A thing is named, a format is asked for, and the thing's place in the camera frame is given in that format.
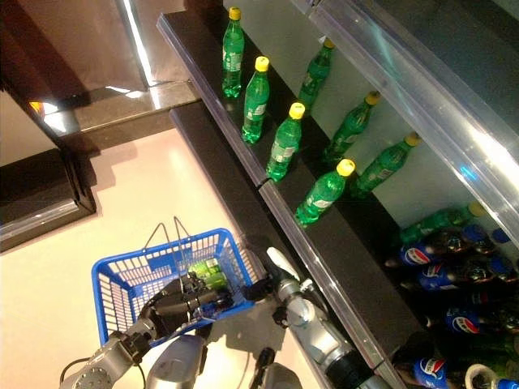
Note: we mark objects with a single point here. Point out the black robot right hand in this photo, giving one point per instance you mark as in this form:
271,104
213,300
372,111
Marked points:
257,291

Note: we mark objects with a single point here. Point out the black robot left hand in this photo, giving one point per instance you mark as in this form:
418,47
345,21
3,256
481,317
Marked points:
178,304

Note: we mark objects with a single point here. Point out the cola bottle blue label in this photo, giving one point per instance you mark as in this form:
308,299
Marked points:
501,236
462,322
430,370
224,306
415,255
436,279

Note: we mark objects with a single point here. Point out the blue plastic shopping basket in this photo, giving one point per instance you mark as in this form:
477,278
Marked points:
162,263

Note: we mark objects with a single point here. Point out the green soda bottle yellow cap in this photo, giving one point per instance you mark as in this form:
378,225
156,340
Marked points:
207,271
255,105
284,150
320,198
232,61

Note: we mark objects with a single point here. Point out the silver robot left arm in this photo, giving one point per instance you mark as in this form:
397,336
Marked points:
105,360

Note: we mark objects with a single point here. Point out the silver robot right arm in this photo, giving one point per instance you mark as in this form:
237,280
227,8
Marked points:
320,336

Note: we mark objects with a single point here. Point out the black shelf board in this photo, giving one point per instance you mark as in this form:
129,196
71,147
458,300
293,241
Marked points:
357,259

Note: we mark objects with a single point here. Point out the black shelf base ledge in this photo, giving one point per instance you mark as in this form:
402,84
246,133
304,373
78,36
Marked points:
227,174

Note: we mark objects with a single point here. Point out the dark glossy display counter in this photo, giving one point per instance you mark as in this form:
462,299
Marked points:
36,190

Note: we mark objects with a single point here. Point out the clear plastic shelf edge rail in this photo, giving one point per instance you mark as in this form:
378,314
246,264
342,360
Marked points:
215,101
326,283

